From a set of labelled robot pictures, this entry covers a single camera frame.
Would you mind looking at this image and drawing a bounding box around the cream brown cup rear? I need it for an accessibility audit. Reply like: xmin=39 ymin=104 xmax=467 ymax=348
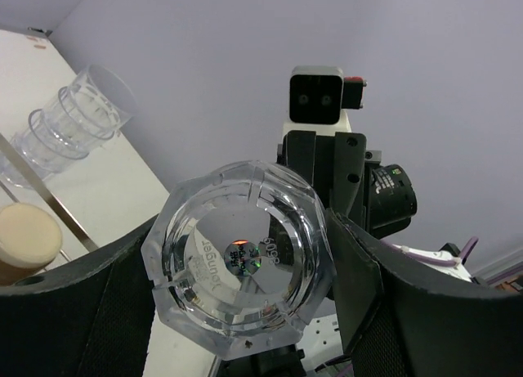
xmin=1 ymin=203 xmax=63 ymax=286

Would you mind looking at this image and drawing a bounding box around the wire dish rack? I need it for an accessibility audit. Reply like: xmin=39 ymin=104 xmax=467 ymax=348
xmin=1 ymin=135 xmax=100 ymax=253

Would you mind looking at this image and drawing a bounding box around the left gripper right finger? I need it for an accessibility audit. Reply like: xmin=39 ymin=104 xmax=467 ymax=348
xmin=326 ymin=212 xmax=522 ymax=376

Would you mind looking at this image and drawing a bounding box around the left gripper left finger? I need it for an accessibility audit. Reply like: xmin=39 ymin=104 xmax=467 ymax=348
xmin=1 ymin=220 xmax=155 ymax=376

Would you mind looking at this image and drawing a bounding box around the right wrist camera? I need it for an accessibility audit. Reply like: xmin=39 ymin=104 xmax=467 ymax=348
xmin=282 ymin=65 xmax=367 ymax=137

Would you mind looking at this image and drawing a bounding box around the clear glass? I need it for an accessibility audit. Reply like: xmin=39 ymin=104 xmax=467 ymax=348
xmin=1 ymin=133 xmax=88 ymax=188
xmin=25 ymin=101 xmax=115 ymax=162
xmin=58 ymin=65 xmax=139 ymax=137
xmin=141 ymin=160 xmax=335 ymax=360

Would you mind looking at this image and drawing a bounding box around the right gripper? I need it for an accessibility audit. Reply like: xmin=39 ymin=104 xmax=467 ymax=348
xmin=277 ymin=131 xmax=382 ymax=231

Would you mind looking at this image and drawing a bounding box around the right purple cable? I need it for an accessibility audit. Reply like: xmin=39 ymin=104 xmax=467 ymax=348
xmin=379 ymin=236 xmax=523 ymax=290

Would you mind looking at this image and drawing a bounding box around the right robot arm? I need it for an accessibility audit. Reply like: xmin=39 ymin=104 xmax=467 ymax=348
xmin=277 ymin=131 xmax=488 ymax=299

